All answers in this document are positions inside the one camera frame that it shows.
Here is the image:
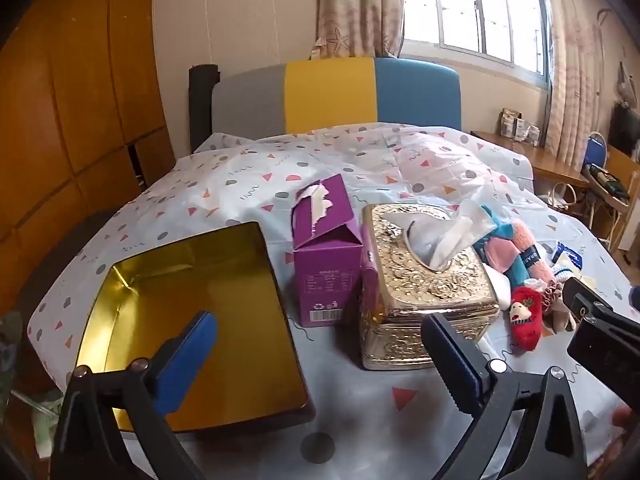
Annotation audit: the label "gold ornate tissue box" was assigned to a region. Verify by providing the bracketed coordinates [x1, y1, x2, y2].
[357, 202, 501, 372]

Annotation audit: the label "dark grey seat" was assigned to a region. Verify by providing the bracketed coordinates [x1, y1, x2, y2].
[14, 209, 117, 322]

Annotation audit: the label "blue metal chair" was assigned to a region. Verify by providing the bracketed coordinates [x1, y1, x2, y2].
[581, 131, 628, 247]

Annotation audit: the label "cream knit gloves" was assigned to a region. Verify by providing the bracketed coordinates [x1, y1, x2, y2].
[544, 304, 577, 335]

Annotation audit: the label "beige patterned curtain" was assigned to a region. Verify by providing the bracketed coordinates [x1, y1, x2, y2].
[311, 0, 405, 62]
[541, 0, 623, 162]

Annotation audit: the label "pink plush roll blue band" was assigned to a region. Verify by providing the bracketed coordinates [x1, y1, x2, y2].
[512, 219, 557, 282]

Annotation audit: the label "black monitor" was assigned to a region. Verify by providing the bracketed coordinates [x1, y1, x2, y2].
[606, 101, 640, 157]

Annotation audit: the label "dark green bag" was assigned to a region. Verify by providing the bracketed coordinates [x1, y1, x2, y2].
[585, 162, 630, 203]

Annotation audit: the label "red plush sock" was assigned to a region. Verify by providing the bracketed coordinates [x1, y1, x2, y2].
[509, 285, 544, 357]

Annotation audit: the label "grey yellow blue headboard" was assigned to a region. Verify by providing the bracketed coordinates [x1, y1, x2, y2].
[211, 56, 462, 137]

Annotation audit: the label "wooden desk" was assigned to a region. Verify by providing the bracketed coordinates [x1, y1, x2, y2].
[470, 130, 592, 197]

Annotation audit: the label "white printed bed sheet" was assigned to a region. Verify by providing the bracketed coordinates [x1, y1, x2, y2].
[27, 124, 640, 467]

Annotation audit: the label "purple gable carton box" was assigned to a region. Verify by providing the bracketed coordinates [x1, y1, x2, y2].
[291, 174, 366, 329]

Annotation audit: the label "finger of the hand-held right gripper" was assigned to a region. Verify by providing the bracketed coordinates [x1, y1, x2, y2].
[566, 317, 640, 387]
[562, 276, 640, 333]

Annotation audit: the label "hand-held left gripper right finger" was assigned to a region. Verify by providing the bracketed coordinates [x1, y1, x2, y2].
[420, 312, 588, 480]

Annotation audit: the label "blue teddy bear pink dress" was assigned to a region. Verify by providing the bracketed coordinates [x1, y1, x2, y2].
[477, 204, 538, 287]

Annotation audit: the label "gold metal tin tray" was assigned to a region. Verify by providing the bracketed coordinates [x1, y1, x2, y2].
[75, 221, 317, 433]

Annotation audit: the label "stack of papers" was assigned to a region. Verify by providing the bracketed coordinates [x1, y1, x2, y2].
[30, 391, 67, 462]

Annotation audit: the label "window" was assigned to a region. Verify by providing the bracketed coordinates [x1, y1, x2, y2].
[401, 0, 552, 82]

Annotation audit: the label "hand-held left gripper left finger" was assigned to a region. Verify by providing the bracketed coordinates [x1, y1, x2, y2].
[52, 310, 221, 480]

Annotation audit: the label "wooden wardrobe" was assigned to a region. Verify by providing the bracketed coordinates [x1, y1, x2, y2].
[0, 0, 177, 321]

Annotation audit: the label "black rolled mat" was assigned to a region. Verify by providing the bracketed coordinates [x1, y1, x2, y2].
[188, 63, 221, 154]

